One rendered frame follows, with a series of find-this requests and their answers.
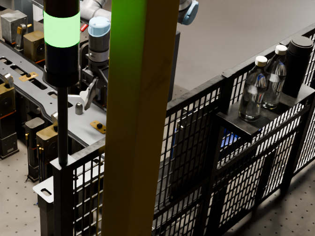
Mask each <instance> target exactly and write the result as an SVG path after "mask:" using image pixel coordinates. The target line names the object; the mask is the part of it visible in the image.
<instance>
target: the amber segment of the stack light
mask: <svg viewBox="0 0 315 236"><path fill-rule="evenodd" d="M43 4H44V12H45V13H47V14H48V15H49V16H52V17H56V18H70V17H73V16H75V15H77V14H78V13H79V12H80V0H43Z"/></svg>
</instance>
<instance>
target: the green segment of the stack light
mask: <svg viewBox="0 0 315 236"><path fill-rule="evenodd" d="M44 36H45V41H46V42H47V43H48V44H50V45H52V46H55V47H70V46H73V45H75V44H76V43H78V42H79V40H80V12H79V13H78V14H77V15H75V16H73V17H70V18H56V17H52V16H49V15H48V14H47V13H45V12H44Z"/></svg>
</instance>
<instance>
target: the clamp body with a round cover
mask: <svg viewBox="0 0 315 236"><path fill-rule="evenodd" d="M23 42H24V55H25V56H26V57H27V58H29V59H31V60H32V61H33V62H35V63H36V64H38V65H39V66H41V67H42V68H44V67H45V36H44V33H42V32H41V31H39V30H36V31H34V32H31V33H28V34H26V35H24V36H23ZM45 89H47V87H46V86H44V85H43V84H41V90H45Z"/></svg>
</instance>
